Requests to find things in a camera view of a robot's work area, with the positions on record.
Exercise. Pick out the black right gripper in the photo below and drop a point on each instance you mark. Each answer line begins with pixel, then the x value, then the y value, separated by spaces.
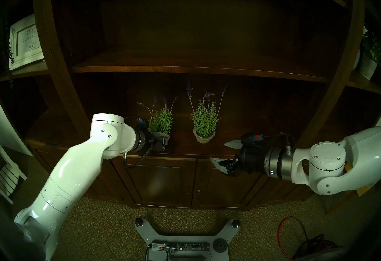
pixel 250 159

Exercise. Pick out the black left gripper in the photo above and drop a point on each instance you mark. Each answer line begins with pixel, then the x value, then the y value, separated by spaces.
pixel 156 143

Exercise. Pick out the potted fake lavender plant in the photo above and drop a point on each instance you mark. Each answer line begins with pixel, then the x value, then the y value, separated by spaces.
pixel 160 120
pixel 204 137

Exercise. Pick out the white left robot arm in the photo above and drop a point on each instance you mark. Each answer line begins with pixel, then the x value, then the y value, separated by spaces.
pixel 74 168

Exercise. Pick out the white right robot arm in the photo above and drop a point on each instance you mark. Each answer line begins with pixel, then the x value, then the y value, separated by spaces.
pixel 327 156

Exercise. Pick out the green plant white square pot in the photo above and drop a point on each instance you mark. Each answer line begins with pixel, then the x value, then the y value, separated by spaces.
pixel 367 68

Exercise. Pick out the dark trailing bead plant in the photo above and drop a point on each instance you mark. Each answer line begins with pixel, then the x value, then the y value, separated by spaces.
pixel 11 55

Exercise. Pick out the white fake flower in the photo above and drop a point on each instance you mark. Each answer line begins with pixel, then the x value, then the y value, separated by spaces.
pixel 365 31

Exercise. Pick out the dark wooden cabinet door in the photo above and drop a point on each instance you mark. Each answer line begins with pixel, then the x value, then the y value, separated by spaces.
pixel 214 189
pixel 166 186

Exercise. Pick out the black base levelling knob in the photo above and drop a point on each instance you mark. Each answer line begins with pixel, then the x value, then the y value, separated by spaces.
pixel 236 223
pixel 139 222

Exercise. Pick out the black round base disc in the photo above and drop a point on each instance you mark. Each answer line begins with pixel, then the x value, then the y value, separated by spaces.
pixel 221 245

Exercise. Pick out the black power strip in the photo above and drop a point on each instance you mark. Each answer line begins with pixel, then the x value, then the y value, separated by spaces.
pixel 184 247

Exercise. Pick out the dark wooden bookcase cabinet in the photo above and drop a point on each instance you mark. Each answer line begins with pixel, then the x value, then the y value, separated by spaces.
pixel 208 40

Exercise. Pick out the light wooden side table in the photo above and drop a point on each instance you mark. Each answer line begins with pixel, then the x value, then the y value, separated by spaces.
pixel 365 191

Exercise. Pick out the white slanted panel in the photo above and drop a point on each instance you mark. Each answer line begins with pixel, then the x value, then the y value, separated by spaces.
pixel 12 132

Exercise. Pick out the white slatted wooden chair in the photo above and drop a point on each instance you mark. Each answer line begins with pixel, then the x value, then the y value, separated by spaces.
pixel 9 177

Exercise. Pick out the white framed certificate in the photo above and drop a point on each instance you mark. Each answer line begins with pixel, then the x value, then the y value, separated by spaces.
pixel 26 43

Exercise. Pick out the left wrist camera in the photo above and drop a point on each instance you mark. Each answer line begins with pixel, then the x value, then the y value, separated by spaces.
pixel 141 123

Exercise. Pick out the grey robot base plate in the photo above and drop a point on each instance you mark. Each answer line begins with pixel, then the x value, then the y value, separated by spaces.
pixel 187 232

